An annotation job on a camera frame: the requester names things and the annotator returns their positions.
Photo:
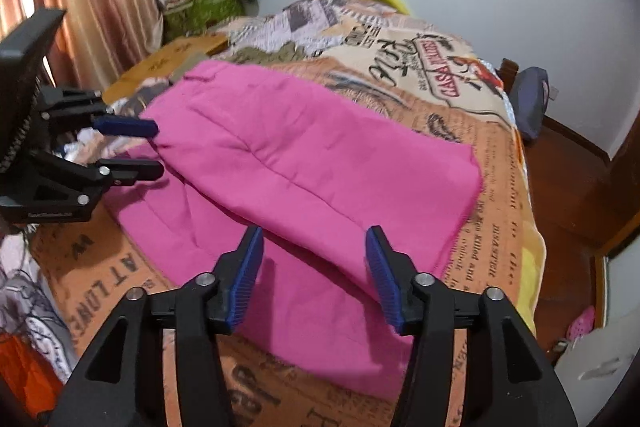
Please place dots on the pink pants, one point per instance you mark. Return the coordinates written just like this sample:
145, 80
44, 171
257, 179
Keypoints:
300, 167

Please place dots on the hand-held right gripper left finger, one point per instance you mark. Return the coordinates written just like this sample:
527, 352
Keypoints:
246, 277

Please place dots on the printed blanket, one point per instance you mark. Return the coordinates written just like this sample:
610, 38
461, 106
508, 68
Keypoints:
500, 157

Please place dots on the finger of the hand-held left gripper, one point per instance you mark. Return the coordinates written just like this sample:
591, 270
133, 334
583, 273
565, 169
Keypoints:
125, 126
130, 170

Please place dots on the pink shoes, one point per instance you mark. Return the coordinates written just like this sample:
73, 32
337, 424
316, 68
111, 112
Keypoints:
582, 324

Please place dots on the orange cloth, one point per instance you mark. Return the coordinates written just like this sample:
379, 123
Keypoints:
25, 367

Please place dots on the blue backpack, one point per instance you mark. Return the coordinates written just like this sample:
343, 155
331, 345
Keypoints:
530, 102

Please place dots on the green bag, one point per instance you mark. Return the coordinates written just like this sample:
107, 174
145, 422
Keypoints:
200, 14

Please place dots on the white patterned sheet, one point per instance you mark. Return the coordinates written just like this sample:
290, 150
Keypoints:
25, 287

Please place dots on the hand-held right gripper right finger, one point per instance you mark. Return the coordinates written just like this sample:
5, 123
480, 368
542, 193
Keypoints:
382, 277

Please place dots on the wooden bedpost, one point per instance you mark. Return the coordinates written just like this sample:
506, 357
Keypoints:
507, 74

